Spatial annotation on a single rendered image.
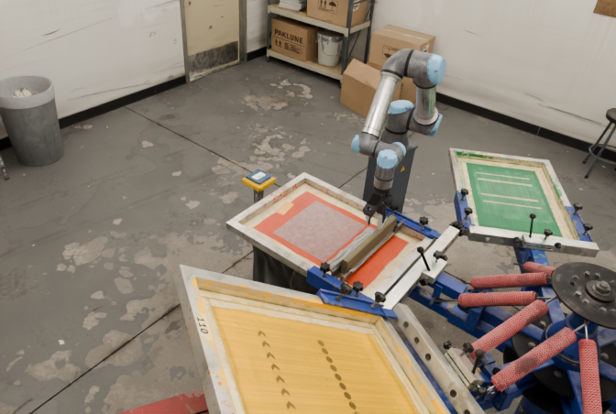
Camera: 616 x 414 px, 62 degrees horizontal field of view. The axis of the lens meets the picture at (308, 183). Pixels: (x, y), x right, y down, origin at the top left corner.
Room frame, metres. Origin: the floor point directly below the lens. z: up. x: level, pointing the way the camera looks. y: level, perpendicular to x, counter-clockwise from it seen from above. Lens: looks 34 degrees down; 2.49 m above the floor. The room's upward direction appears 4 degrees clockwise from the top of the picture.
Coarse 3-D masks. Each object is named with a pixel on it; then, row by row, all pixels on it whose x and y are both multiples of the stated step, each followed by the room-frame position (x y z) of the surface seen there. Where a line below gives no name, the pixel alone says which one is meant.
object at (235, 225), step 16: (304, 176) 2.27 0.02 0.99; (272, 192) 2.10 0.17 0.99; (288, 192) 2.14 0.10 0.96; (336, 192) 2.14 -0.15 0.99; (256, 208) 1.96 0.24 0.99; (240, 224) 1.83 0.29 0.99; (256, 240) 1.73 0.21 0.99; (432, 240) 1.82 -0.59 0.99; (288, 256) 1.63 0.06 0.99; (416, 256) 1.70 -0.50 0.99; (304, 272) 1.56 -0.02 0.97; (400, 272) 1.59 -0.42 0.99; (384, 288) 1.49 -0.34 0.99
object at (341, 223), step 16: (304, 192) 2.17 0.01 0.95; (304, 208) 2.03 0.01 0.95; (320, 208) 2.04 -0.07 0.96; (336, 208) 2.05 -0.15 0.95; (320, 224) 1.91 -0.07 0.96; (336, 224) 1.92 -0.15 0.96; (352, 224) 1.93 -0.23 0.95; (352, 240) 1.82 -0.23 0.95; (400, 240) 1.84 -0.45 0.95; (384, 256) 1.72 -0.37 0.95
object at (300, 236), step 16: (272, 224) 1.89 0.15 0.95; (288, 224) 1.89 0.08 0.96; (304, 224) 1.90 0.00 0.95; (288, 240) 1.78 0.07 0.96; (304, 240) 1.79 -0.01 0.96; (320, 240) 1.80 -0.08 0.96; (336, 240) 1.81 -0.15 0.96; (304, 256) 1.68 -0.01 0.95; (320, 256) 1.69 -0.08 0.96; (368, 272) 1.61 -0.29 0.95
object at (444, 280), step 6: (444, 276) 1.54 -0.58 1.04; (438, 282) 1.50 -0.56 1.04; (444, 282) 1.50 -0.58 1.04; (450, 282) 1.50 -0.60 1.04; (456, 282) 1.51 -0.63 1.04; (444, 288) 1.49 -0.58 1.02; (450, 288) 1.47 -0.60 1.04; (456, 288) 1.47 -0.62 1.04; (462, 288) 1.48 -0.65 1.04; (450, 294) 1.47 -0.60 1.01; (456, 294) 1.45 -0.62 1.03
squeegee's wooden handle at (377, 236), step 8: (392, 216) 1.88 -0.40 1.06; (384, 224) 1.82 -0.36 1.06; (392, 224) 1.85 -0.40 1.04; (376, 232) 1.76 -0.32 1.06; (384, 232) 1.79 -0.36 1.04; (368, 240) 1.70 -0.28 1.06; (376, 240) 1.74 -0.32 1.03; (360, 248) 1.64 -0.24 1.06; (368, 248) 1.69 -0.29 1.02; (352, 256) 1.59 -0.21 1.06; (360, 256) 1.64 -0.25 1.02; (344, 264) 1.56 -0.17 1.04; (352, 264) 1.59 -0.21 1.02; (344, 272) 1.56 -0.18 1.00
